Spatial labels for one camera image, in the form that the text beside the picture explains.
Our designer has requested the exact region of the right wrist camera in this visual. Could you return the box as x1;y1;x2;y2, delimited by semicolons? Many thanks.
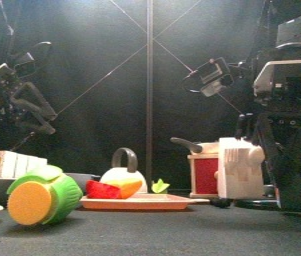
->
182;57;237;98

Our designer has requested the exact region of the white kettle with grey handle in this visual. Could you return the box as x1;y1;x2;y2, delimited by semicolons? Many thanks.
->
98;147;150;195

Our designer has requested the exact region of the black pan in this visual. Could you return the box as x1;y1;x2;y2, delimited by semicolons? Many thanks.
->
210;197;285;212

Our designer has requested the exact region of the red toy food piece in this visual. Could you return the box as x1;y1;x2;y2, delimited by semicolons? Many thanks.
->
85;179;124;200

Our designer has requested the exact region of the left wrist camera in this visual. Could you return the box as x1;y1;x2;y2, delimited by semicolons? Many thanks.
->
10;41;54;78

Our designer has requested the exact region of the metal frame pole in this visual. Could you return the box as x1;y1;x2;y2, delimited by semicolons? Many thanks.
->
145;0;154;183

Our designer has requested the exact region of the green toy leaf piece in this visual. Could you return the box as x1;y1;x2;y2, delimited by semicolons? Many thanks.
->
150;178;172;195

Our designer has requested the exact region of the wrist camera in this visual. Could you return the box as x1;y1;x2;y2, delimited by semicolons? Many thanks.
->
10;41;54;78
182;57;237;98

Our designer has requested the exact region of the orange toy food piece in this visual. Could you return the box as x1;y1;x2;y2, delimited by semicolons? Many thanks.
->
105;177;144;200

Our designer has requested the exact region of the red wooden toy stove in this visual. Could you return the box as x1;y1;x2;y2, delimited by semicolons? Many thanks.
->
186;153;221;200

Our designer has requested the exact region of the white cutlery holder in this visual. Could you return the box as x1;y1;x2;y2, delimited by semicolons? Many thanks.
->
214;136;266;201

